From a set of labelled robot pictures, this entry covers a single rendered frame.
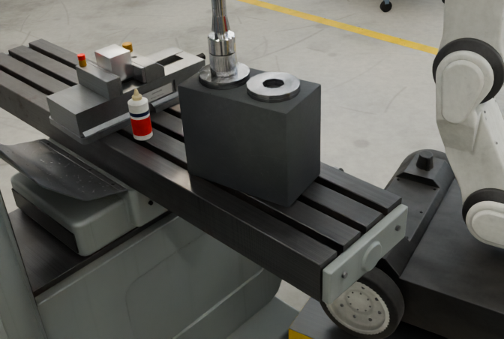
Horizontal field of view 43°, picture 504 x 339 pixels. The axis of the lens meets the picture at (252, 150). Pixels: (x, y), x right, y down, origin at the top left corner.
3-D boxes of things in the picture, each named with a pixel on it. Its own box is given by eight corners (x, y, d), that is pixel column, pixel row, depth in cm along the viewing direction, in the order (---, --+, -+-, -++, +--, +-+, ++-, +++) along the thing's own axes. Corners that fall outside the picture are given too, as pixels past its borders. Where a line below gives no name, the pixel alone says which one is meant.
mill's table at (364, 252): (44, 61, 188) (38, 36, 184) (410, 236, 114) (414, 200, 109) (-30, 88, 174) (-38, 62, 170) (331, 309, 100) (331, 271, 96)
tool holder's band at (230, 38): (203, 44, 106) (202, 39, 106) (214, 34, 110) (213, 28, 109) (229, 46, 105) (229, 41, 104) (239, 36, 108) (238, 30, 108)
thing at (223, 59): (206, 76, 109) (203, 44, 106) (216, 64, 113) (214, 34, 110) (232, 78, 108) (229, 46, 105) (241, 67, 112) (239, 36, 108)
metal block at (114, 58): (118, 68, 142) (114, 43, 139) (134, 76, 138) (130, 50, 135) (99, 76, 139) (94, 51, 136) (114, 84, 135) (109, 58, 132)
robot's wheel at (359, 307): (402, 338, 150) (409, 275, 139) (394, 353, 146) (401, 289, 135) (325, 308, 159) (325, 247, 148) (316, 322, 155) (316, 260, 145)
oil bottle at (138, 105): (145, 129, 135) (137, 82, 129) (157, 135, 133) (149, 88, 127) (129, 136, 133) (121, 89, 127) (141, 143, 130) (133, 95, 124)
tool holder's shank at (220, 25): (208, 37, 106) (202, -29, 100) (215, 30, 109) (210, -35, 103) (226, 39, 105) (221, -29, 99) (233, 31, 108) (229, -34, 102)
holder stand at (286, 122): (223, 144, 128) (216, 52, 118) (321, 174, 118) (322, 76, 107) (187, 174, 120) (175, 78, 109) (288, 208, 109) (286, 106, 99)
